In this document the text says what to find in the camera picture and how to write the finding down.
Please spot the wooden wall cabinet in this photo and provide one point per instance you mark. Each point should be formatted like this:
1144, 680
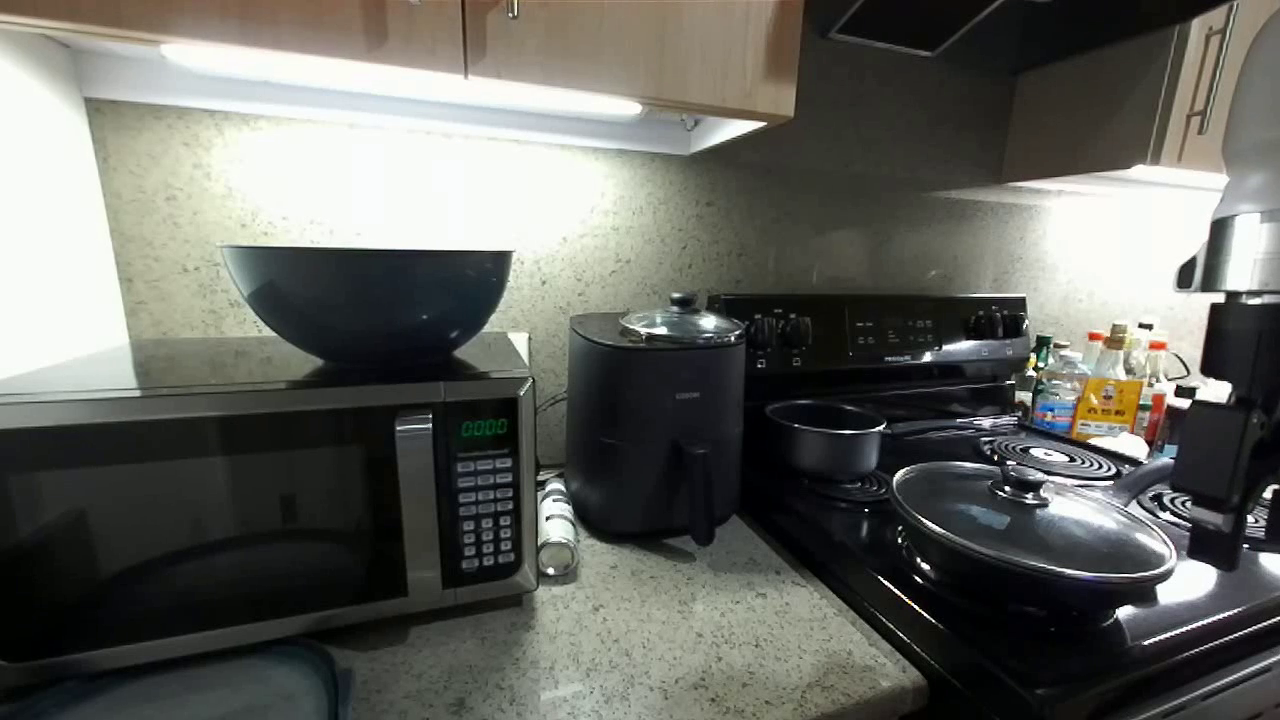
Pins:
625, 44

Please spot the coil burner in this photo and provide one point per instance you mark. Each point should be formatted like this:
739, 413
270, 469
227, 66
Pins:
1061, 458
1174, 505

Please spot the black range hood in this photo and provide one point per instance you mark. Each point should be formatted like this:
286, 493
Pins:
960, 26

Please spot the small glass lid black knob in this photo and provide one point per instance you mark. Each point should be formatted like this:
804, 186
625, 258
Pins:
680, 321

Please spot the dark blue bowl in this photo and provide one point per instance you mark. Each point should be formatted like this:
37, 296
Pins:
365, 300

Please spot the clear bottle blue label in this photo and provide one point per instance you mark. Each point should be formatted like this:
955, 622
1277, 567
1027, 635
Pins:
1061, 401

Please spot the black frying pan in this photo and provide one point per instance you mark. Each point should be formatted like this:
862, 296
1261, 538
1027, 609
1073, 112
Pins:
1033, 562

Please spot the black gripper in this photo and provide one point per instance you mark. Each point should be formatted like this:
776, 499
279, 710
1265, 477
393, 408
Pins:
1245, 345

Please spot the yellow label bottle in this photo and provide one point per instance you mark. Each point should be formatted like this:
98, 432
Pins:
1104, 401

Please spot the large glass pan lid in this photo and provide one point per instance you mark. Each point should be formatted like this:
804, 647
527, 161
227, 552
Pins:
1027, 526

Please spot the grey round plate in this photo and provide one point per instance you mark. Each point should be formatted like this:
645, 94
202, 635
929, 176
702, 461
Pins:
184, 686

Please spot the clear glass shaker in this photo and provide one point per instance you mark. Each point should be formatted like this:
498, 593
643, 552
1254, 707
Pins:
553, 526

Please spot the dark green glass bottle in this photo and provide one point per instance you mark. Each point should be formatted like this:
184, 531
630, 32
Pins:
1038, 365

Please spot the white bottle red cap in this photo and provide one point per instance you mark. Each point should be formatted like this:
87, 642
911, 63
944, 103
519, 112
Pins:
1152, 392

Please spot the small black saucepan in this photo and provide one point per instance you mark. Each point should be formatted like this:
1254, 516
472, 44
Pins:
826, 443

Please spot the black electric stove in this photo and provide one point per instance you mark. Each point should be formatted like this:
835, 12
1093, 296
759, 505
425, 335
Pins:
935, 642

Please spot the stainless steel microwave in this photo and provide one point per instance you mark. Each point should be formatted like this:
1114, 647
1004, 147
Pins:
242, 523

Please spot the black air fryer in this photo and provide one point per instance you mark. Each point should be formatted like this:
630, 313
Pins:
652, 426

